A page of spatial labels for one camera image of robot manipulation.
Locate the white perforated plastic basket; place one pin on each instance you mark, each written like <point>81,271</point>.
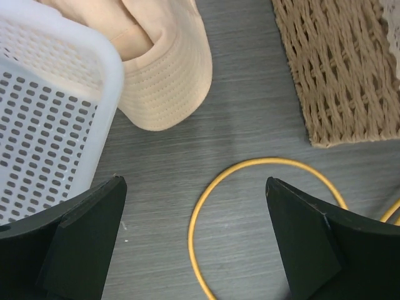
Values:
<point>60,87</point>

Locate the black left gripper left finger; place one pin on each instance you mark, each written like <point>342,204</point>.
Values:
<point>63,252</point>

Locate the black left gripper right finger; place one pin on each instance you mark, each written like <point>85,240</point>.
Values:
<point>329,252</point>

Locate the woven wicker basket with liner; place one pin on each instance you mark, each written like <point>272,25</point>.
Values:
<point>345,74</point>

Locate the peach bucket hat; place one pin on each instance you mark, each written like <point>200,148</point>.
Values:
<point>165,51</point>

